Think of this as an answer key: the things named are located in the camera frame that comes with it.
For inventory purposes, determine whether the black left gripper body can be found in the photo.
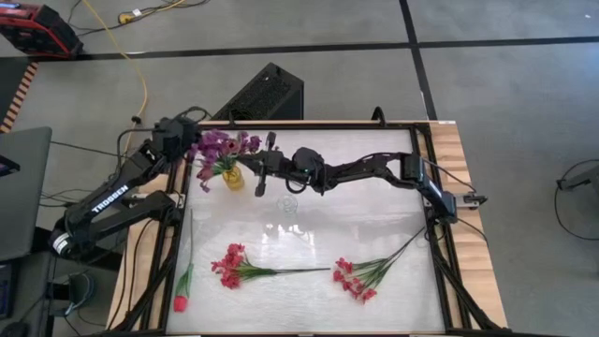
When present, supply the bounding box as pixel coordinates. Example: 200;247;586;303
150;115;203;163

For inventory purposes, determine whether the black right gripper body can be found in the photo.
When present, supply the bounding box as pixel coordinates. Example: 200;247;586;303
252;131;297;198

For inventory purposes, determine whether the amber glass vase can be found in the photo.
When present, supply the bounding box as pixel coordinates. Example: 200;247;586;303
221;164;245;192

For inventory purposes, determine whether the purple artificial flower bunch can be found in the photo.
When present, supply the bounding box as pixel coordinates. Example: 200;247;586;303
187;129;263;194

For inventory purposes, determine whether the red artificial flower bunch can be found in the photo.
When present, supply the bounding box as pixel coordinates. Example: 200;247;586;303
331;227;427;305
210;242;332;290

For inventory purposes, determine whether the clear glass vase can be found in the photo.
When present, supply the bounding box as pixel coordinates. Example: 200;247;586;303
274;193;300;221

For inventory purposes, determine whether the black mesh computer case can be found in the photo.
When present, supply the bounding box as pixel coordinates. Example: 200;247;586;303
211;61;305;122

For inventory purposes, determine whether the dark gray monitor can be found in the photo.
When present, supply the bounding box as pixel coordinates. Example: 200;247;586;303
0;125;53;263

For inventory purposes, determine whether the black mat with orange stripes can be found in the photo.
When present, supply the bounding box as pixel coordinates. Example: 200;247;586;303
0;58;39;135

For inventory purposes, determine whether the red and black case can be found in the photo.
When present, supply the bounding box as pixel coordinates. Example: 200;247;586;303
0;2;84;60

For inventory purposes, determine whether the gray stand foot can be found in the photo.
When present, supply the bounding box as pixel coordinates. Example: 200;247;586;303
556;166;599;193

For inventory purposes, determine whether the yellow cable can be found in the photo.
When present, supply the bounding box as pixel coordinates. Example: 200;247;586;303
81;0;150;158

